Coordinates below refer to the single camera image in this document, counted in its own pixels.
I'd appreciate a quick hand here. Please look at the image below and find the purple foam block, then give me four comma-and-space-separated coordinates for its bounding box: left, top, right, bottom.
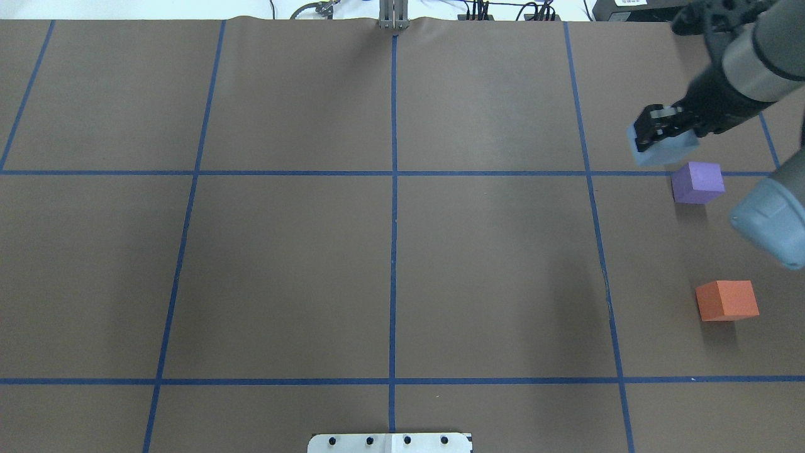
672, 162, 726, 204

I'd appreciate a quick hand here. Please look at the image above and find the orange foam block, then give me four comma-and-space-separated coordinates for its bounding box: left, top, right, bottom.
694, 280, 760, 322

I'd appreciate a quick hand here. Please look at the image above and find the light blue foam block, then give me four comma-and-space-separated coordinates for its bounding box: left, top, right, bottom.
626, 125, 699, 167

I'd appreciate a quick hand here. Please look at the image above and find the aluminium frame post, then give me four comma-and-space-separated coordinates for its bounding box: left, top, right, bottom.
379, 0, 410, 31

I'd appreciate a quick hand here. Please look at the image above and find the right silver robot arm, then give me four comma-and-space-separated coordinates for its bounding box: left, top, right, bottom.
627, 1, 804, 270

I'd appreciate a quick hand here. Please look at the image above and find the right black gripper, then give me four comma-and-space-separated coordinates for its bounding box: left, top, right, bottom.
633, 64, 765, 152

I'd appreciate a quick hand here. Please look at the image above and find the white camera stand pole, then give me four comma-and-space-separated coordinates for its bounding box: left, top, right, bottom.
307, 432, 474, 452

